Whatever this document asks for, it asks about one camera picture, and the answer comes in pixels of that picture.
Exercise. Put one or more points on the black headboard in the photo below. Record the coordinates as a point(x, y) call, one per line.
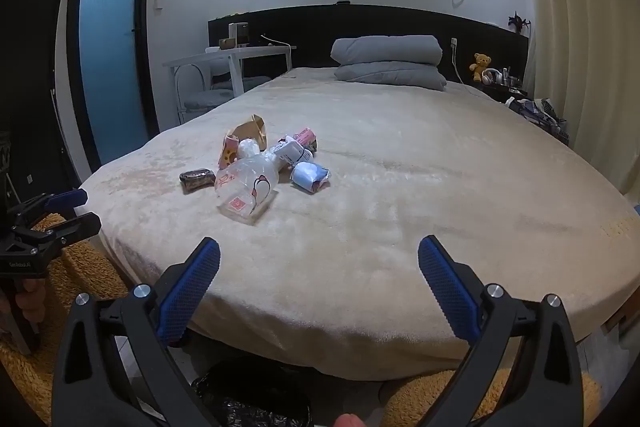
point(310, 29)

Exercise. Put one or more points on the frosted glass door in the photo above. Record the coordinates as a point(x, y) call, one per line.
point(112, 47)

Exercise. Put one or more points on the light blue packet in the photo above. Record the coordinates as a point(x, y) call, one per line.
point(309, 177)

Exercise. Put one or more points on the pile of patterned clothes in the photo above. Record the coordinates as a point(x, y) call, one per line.
point(540, 114)

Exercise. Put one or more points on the clear chair with grey cushion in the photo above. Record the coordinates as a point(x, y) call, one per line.
point(210, 97)

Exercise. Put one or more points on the cream curtain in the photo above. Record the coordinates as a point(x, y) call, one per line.
point(575, 32)

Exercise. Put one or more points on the person's right hand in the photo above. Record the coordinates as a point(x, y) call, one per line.
point(350, 421)

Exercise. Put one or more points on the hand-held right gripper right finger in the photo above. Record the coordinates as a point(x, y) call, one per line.
point(447, 287)

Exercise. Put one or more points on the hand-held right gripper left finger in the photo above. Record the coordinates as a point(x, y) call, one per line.
point(192, 287)

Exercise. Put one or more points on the small brown box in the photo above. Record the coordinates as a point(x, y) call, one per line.
point(227, 43)

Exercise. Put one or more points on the white plastic ball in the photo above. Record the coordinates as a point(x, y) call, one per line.
point(248, 149)

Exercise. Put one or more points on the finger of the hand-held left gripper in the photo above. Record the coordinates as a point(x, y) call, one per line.
point(65, 198)
point(75, 228)

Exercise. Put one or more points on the brown teddy bear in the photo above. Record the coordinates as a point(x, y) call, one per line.
point(480, 66)

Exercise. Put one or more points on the white table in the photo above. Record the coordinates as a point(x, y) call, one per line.
point(250, 53)

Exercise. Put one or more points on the white printed packet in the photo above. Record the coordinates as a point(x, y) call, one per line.
point(295, 153)

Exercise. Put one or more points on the dark brown snack wrapper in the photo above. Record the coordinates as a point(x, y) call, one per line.
point(197, 181)

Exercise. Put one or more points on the yellow fuzzy rug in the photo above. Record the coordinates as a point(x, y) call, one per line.
point(85, 267)

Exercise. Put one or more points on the clear plastic bottle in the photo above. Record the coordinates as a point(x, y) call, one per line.
point(245, 192)

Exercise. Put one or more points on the person's left hand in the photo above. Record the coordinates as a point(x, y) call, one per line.
point(31, 304)

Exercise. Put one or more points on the folded grey quilt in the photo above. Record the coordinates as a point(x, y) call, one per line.
point(385, 49)
point(390, 76)

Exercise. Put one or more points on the white tabletop appliance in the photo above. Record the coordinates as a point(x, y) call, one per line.
point(238, 35)

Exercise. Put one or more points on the pink cookie box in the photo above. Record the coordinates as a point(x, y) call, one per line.
point(306, 138)

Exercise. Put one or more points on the small bottles on nightstand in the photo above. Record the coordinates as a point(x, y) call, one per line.
point(511, 79)

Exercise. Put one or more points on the dark plant decoration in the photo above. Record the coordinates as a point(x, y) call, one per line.
point(519, 22)

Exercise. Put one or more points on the small pink snack carton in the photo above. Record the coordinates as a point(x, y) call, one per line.
point(227, 154)

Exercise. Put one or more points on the black wardrobe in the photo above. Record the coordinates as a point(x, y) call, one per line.
point(30, 82)

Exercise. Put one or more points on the brown paper bag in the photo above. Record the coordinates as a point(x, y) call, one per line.
point(252, 127)

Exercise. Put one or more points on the dark nightstand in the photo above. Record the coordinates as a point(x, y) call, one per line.
point(500, 93)

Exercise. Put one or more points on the black bagged trash bin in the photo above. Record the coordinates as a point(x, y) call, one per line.
point(250, 397)

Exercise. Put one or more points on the white headphones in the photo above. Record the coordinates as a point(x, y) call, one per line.
point(492, 78)

